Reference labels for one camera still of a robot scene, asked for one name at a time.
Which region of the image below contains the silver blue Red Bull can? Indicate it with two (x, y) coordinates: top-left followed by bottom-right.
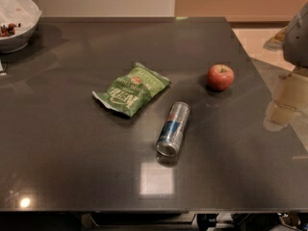
(156, 102), (191, 157)

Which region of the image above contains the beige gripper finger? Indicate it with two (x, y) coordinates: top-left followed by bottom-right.
(265, 67), (308, 127)

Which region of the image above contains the white bowl with food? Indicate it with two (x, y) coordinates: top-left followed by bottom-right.
(0, 0), (41, 53)

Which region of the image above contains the green chip bag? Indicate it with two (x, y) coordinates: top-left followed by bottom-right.
(92, 63), (170, 117)

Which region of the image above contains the red apple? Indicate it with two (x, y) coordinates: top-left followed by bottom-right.
(207, 64), (234, 91)

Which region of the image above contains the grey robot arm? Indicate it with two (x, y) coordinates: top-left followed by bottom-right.
(264, 3), (308, 131)

